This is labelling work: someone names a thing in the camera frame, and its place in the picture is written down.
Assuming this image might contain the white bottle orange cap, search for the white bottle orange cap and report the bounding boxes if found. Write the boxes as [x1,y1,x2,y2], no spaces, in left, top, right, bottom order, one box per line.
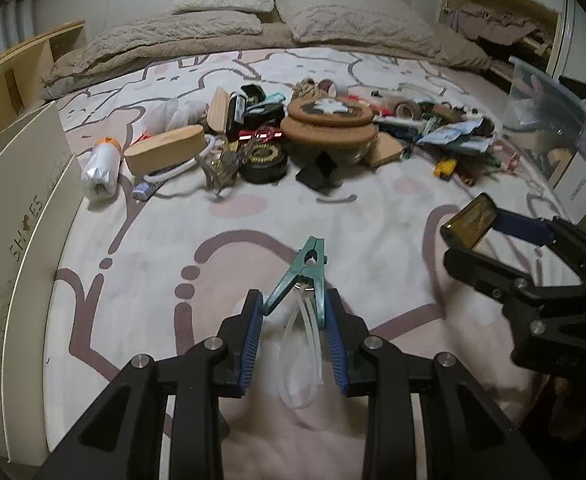
[80,135,122,202]

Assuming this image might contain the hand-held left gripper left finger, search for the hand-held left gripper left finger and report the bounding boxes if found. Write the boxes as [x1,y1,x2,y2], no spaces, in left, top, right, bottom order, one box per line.
[38,289,265,480]

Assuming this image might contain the crumpled clear plastic bag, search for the crumpled clear plastic bag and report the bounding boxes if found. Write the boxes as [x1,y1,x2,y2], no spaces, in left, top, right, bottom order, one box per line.
[140,94,209,136]

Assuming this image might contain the twine ball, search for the twine ball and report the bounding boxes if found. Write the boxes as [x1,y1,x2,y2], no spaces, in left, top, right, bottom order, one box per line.
[292,78,324,104]

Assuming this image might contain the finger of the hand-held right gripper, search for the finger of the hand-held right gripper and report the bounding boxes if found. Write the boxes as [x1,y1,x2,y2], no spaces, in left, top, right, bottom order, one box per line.
[494,209,586,287]
[443,247,580,307]

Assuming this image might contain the clear plastic tube loop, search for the clear plastic tube loop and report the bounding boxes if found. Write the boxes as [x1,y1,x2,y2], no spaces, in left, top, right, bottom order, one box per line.
[278,287,325,411]

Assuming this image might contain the long wooden shelf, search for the long wooden shelf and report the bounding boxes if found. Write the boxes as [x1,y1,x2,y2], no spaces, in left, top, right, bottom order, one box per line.
[0,20,86,157]

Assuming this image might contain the flat wooden board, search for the flat wooden board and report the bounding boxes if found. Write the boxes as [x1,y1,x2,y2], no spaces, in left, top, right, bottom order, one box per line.
[206,86,232,136]

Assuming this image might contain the white cord ring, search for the white cord ring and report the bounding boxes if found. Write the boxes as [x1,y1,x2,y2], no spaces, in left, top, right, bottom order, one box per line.
[142,135,230,184]

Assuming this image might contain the clear plastic storage bin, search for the clear plastic storage bin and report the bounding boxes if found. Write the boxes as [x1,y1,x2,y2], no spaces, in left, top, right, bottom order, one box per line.
[502,56,586,193]

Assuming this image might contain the white cardboard box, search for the white cardboard box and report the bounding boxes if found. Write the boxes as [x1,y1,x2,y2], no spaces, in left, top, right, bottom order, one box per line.
[0,102,82,462]

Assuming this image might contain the large cork disc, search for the large cork disc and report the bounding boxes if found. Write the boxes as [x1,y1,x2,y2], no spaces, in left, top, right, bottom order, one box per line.
[280,116,380,149]

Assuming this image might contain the folded beige duvet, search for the folded beige duvet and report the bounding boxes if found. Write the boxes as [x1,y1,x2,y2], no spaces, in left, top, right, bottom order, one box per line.
[40,11,295,100]

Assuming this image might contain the pile of clothes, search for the pile of clothes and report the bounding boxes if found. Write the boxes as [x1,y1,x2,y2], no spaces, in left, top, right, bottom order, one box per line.
[457,1,541,47]

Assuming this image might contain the black round tin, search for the black round tin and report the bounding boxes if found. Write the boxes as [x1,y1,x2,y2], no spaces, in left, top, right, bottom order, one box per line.
[237,141,289,185]

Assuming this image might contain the small cork disc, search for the small cork disc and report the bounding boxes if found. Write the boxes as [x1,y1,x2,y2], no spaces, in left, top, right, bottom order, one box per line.
[286,97,375,126]

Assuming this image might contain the black bottle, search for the black bottle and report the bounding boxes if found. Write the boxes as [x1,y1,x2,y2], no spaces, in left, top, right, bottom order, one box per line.
[225,92,247,136]

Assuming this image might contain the green spring clamp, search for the green spring clamp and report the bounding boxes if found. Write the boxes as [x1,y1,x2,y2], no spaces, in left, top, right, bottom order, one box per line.
[263,236,330,332]

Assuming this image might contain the bunny bear printed blanket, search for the bunny bear printed blanket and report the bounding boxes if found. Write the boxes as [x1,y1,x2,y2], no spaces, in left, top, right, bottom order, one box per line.
[43,47,581,456]

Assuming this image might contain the blue face mask packet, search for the blue face mask packet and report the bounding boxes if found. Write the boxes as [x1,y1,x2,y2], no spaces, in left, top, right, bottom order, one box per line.
[417,121,475,144]

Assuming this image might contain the red black toy bar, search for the red black toy bar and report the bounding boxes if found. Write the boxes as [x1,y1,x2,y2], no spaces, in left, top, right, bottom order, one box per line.
[237,129,284,144]

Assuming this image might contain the black folded wedge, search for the black folded wedge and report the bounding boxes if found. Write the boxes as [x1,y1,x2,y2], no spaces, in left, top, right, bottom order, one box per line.
[295,151,342,191]

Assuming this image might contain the wooden brush block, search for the wooden brush block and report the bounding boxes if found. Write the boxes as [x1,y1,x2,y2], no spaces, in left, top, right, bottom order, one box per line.
[124,126,207,176]

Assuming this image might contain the black yellow rectangular case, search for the black yellow rectangular case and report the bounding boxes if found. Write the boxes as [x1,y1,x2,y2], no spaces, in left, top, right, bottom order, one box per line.
[440,192,500,251]

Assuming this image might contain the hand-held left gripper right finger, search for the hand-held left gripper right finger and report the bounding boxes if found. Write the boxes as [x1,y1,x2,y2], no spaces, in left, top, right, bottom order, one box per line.
[324,289,549,480]

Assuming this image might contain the metal key bunch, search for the metal key bunch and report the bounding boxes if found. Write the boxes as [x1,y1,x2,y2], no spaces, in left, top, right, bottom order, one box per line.
[195,144,255,197]

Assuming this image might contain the large patterned beige pillow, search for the large patterned beige pillow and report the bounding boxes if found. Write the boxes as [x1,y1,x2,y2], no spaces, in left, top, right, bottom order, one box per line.
[274,0,435,44]

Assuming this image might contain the grey curtain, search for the grey curtain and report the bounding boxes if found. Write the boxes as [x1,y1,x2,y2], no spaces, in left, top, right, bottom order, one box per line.
[0,0,40,63]

